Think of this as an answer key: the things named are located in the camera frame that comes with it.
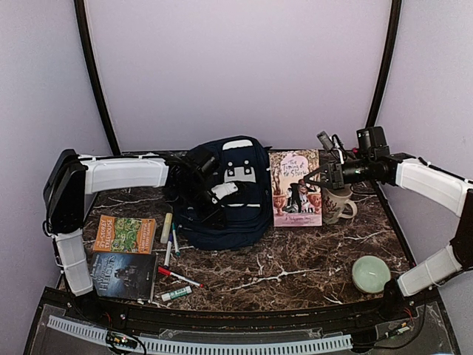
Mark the pale green ceramic bowl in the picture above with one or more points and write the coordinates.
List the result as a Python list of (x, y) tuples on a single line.
[(370, 274)]

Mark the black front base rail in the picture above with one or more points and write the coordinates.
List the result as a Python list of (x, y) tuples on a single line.
[(420, 327)]

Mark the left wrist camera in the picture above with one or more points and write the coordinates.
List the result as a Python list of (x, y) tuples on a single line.
[(220, 191)]

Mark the black frame post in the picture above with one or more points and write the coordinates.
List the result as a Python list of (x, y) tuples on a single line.
[(92, 70), (386, 60)]

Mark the yellow highlighter pen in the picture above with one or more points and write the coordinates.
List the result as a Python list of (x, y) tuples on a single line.
[(166, 229)]

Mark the green white glue stick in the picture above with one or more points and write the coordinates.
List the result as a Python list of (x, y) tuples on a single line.
[(181, 292)]

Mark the left black frame post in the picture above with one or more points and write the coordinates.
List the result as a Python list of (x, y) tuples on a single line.
[(92, 70)]

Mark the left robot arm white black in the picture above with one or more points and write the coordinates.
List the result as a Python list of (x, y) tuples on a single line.
[(74, 176)]

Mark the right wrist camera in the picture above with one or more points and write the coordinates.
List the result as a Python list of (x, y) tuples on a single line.
[(333, 146)]

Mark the right black frame post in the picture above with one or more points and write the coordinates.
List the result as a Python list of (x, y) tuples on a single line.
[(386, 60)]

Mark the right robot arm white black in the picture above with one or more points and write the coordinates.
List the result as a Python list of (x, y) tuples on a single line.
[(374, 161)]

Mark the white slotted cable duct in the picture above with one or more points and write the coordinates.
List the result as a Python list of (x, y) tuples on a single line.
[(181, 342)]

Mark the red capped white marker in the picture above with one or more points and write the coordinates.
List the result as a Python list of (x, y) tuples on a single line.
[(169, 273)]

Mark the purple capped white marker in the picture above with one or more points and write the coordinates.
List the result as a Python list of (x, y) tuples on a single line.
[(169, 245)]

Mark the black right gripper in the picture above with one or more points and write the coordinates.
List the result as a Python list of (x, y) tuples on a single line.
[(332, 183)]

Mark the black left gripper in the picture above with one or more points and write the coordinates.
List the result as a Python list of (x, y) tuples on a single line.
[(217, 213)]

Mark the cream floral ceramic mug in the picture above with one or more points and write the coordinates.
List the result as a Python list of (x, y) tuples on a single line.
[(337, 204)]

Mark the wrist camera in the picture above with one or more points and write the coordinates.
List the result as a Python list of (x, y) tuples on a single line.
[(333, 146), (220, 191)]

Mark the dark Wuthering Heights book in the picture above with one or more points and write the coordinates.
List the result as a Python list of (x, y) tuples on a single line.
[(123, 276)]

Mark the pink Taming of Shrew book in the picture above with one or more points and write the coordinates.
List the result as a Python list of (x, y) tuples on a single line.
[(295, 202)]

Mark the teal capped white marker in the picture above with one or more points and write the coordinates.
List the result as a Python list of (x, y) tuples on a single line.
[(175, 241)]

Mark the orange Treehouse book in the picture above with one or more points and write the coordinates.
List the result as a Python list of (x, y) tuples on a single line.
[(125, 235)]

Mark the navy blue student backpack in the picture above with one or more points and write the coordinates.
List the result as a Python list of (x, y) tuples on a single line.
[(248, 211)]

